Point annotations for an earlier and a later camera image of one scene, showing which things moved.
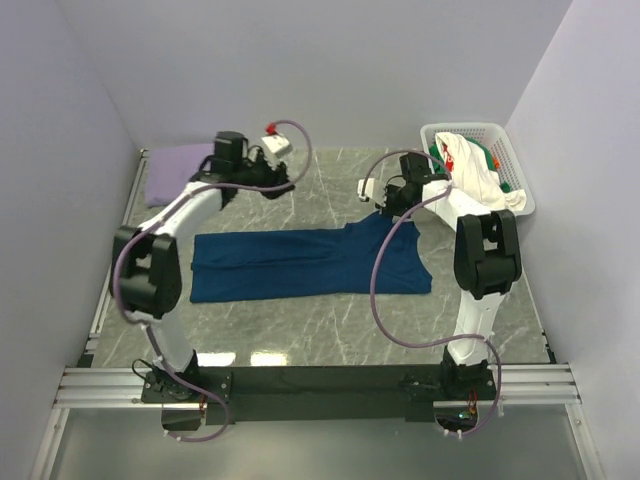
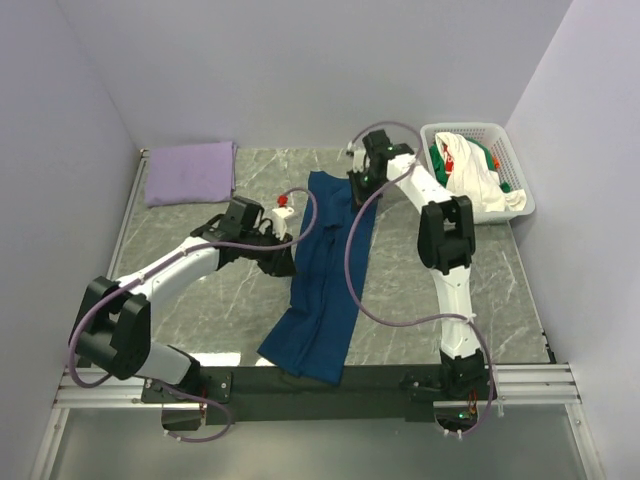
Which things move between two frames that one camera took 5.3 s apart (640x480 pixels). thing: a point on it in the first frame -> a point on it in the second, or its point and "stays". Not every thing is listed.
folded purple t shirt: x=170 y=168 stays
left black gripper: x=276 y=176 -> x=281 y=262
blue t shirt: x=271 y=265 -> x=315 y=339
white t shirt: x=473 y=174 stays
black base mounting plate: x=323 y=394 stays
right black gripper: x=388 y=207 -> x=359 y=197
